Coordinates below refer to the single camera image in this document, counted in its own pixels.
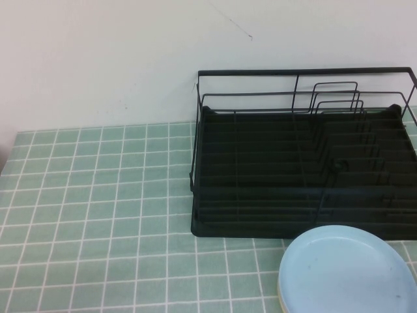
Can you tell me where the light blue round plate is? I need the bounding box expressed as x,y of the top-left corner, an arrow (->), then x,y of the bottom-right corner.
278,225 -> 417,313

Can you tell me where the light green round plate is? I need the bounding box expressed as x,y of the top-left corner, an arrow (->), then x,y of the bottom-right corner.
276,272 -> 289,309

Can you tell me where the black plastic drip tray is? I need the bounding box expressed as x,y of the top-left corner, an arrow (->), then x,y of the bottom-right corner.
190,104 -> 417,241

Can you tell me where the pale yellow round plate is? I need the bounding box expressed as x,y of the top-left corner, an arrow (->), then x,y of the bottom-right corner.
277,288 -> 289,313

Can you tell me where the green tile pattern tablecloth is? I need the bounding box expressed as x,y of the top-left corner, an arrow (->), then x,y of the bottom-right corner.
0,106 -> 417,313

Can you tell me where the black wire dish rack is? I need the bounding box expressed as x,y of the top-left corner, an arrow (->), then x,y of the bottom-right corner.
188,66 -> 417,229

